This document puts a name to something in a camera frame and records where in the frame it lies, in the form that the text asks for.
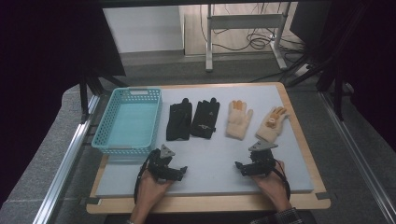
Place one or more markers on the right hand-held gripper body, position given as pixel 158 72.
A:
pixel 263 161

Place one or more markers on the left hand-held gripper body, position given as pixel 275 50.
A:
pixel 158 165

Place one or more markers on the plain black glove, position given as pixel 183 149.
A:
pixel 179 123

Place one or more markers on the teal plastic basket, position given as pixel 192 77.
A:
pixel 130 124

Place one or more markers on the black glove with small emblem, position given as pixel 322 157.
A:
pixel 205 119

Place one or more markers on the person's left hand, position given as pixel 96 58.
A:
pixel 149 191

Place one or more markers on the person's right hand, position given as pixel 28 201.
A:
pixel 275 188

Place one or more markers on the grey foam mat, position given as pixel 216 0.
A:
pixel 202 155

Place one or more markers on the white power strip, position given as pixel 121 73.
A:
pixel 302 70

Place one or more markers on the black tripod legs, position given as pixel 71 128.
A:
pixel 84 96

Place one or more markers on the black metal stand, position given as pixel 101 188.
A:
pixel 337 93

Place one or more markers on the white panel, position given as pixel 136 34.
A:
pixel 143 28

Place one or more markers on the black curtain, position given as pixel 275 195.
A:
pixel 367 62
pixel 46 62

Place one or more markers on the aluminium rail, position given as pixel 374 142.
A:
pixel 67 158
pixel 358 155

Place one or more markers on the white metal desk frame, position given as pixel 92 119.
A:
pixel 246 21

